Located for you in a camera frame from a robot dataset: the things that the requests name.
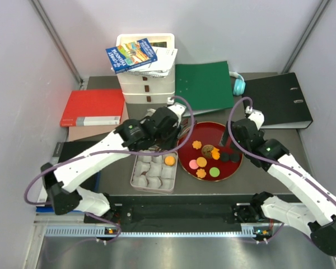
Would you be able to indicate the brown cardboard folder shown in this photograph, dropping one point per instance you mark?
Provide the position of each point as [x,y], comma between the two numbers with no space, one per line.
[80,131]

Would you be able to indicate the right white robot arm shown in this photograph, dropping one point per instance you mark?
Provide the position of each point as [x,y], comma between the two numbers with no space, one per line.
[316,217]

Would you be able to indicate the metal tongs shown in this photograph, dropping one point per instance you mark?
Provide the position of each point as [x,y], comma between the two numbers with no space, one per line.
[184,131]

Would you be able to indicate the cookie tin with paper cups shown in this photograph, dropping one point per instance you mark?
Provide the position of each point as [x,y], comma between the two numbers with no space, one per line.
[150,174]

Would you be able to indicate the silver tin lid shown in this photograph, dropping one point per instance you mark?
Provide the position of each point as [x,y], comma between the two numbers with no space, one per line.
[149,113]

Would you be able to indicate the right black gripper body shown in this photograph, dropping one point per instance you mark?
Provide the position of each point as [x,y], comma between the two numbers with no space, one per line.
[261,131]

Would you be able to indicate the teal headphones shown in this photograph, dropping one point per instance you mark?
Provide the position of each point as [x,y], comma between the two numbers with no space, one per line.
[239,84]

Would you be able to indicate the black round cookie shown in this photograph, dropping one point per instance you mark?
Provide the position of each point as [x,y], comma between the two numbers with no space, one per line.
[235,158]
[225,157]

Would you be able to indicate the black lever arch binder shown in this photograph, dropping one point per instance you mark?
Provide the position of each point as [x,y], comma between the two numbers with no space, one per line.
[281,100]

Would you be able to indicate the orange fish cookie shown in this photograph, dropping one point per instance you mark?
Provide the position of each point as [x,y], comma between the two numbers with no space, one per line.
[215,154]

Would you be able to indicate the green round cookie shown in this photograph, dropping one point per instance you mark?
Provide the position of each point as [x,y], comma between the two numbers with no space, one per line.
[214,172]

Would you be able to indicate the red binder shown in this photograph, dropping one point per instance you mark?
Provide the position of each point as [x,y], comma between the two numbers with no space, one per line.
[98,107]

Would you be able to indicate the white slotted cable duct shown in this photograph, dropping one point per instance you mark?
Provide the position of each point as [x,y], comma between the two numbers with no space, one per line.
[106,232]

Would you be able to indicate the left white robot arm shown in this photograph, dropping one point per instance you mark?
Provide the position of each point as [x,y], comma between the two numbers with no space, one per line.
[63,185]

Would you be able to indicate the orange flower cookie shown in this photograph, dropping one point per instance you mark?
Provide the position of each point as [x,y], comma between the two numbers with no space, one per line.
[197,145]
[201,173]

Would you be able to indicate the orange round waffle cookie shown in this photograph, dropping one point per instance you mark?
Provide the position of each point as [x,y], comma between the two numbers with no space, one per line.
[169,160]

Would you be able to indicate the white spiral notebook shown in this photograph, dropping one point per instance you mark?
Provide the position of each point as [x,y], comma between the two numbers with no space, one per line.
[161,68]

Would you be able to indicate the white stacked drawer boxes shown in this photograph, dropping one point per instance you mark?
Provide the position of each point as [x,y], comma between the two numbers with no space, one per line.
[147,90]

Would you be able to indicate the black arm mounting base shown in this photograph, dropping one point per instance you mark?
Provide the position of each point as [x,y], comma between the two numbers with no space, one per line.
[184,211]

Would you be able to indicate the blue paperback book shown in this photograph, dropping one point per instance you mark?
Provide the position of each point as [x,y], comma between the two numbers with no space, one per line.
[131,55]

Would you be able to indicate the red round tray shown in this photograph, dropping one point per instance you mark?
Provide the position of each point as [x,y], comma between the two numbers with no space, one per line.
[208,133]

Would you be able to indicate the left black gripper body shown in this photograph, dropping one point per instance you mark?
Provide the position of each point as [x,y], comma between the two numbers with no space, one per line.
[167,142]

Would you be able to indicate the pink round cookie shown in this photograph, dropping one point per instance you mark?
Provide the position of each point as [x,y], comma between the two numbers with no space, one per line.
[193,164]

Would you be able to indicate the green binder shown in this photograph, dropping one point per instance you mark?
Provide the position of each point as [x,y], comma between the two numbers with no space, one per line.
[206,87]

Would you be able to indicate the black book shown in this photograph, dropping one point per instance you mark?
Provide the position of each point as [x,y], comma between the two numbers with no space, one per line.
[63,152]

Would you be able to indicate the brown cupcake liner cookie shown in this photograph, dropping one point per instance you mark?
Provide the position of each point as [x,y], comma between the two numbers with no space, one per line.
[207,151]

